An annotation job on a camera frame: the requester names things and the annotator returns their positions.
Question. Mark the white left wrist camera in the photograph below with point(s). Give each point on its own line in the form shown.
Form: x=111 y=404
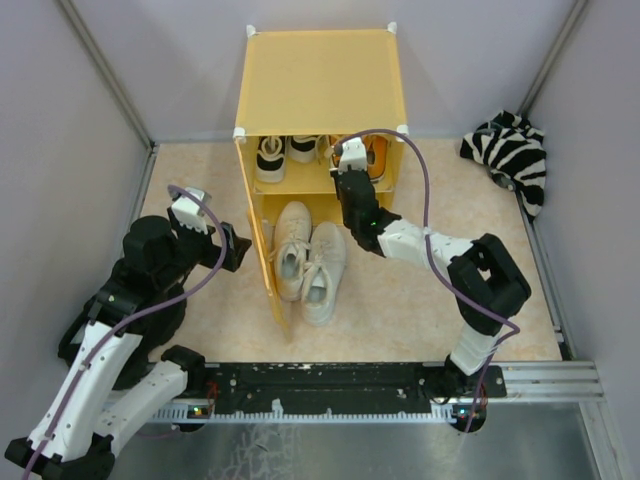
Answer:
x=188 y=213

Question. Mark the orange sneaker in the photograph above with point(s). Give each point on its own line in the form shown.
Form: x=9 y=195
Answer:
x=332 y=151

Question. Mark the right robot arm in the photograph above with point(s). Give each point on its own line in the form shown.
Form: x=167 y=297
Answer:
x=489 y=287

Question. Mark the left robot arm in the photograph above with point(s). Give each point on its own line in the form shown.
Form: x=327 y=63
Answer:
x=111 y=389

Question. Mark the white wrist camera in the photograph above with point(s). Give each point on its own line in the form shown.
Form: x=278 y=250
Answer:
x=349 y=155
x=188 y=213

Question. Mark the zebra striped cloth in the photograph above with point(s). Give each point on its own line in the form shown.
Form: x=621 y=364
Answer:
x=512 y=152

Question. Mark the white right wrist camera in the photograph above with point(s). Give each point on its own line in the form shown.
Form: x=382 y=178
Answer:
x=349 y=155

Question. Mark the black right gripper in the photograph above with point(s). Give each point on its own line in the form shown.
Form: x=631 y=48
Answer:
x=336 y=175

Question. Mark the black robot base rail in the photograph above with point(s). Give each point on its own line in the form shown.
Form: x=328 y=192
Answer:
x=335 y=393

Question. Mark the orange sneaker one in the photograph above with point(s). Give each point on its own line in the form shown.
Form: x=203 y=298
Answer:
x=376 y=151

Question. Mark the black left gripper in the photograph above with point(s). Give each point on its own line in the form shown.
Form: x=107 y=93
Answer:
x=231 y=260

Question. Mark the yellow plastic shoe cabinet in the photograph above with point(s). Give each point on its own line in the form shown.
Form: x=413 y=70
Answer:
x=322 y=82

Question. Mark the white sneaker one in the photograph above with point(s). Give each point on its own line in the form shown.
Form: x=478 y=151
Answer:
x=291 y=244
x=324 y=270

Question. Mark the black white sneaker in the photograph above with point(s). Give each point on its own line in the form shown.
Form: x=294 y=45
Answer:
x=305 y=149
x=271 y=159

